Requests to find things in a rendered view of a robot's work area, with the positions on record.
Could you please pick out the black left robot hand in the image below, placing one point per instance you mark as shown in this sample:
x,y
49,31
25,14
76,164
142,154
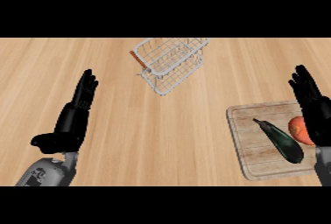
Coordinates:
x,y
73,122

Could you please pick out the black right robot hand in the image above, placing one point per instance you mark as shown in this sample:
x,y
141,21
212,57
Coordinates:
x,y
314,102

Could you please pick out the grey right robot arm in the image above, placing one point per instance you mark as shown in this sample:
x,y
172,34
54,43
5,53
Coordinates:
x,y
322,166

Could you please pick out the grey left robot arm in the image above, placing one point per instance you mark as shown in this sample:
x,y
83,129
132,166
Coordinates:
x,y
48,172

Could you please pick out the dark green squash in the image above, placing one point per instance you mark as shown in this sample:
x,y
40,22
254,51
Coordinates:
x,y
283,141

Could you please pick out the pale wooden cutting board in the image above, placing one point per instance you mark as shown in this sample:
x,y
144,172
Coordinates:
x,y
263,140

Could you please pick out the orange-red tomato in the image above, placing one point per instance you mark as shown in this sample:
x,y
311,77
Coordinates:
x,y
299,131

